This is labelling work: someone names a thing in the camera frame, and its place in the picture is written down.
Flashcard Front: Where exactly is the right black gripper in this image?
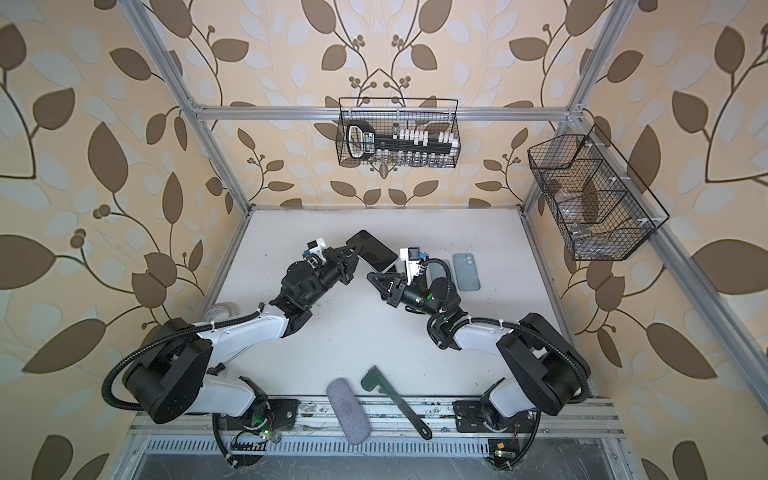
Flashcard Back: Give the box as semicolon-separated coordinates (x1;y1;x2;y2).
370;273;443;323

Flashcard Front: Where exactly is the black smartphone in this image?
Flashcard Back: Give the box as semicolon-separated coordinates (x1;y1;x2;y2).
346;230;399;273

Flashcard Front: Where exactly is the light blue phone case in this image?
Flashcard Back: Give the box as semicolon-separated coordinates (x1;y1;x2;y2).
452;252;481;292
427;258;452;282

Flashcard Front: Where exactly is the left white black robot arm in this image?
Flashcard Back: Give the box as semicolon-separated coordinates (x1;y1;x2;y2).
101;242;359;425

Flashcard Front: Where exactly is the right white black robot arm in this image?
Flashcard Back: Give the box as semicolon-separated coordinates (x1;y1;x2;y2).
367;257;591;419

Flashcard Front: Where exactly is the grey felt glasses case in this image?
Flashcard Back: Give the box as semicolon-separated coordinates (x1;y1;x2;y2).
326;378;372;445

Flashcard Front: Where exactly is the green pipe wrench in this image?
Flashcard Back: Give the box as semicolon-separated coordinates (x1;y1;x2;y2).
360;366;433;441

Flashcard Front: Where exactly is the white tape roll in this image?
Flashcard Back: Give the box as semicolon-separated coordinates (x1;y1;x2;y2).
203;302;238;323

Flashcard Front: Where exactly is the black socket tool set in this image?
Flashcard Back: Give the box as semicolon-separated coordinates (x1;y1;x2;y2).
339;120;461;160

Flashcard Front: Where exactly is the back black wire basket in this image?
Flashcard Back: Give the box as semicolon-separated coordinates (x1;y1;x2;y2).
335;95;462;170

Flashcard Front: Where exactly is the black wire basket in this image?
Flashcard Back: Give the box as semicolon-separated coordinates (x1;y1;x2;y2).
527;126;670;261
335;95;462;170

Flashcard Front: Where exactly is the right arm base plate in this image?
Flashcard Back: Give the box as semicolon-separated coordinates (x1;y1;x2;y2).
453;400;542;471

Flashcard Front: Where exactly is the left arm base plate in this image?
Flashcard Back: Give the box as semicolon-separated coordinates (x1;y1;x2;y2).
212;399;300;469

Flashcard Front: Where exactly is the right black wire basket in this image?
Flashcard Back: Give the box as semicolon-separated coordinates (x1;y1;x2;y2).
527;126;670;261

